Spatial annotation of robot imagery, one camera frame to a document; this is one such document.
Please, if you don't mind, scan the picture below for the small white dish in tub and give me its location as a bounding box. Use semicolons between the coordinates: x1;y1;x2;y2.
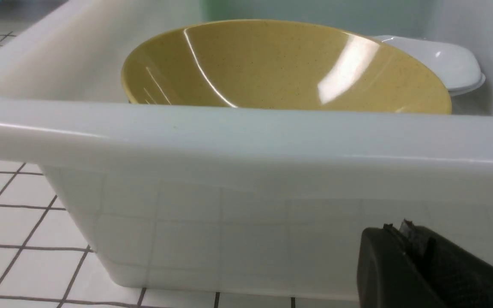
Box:
373;35;486;96

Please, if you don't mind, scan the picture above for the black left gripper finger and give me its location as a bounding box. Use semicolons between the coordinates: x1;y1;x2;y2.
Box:
356;220;493;308

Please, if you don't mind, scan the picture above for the large translucent white plastic tub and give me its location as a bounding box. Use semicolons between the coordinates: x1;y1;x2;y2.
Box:
0;0;493;300

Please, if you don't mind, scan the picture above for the yellow noodle bowl in tub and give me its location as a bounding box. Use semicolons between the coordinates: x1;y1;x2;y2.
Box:
121;19;452;115

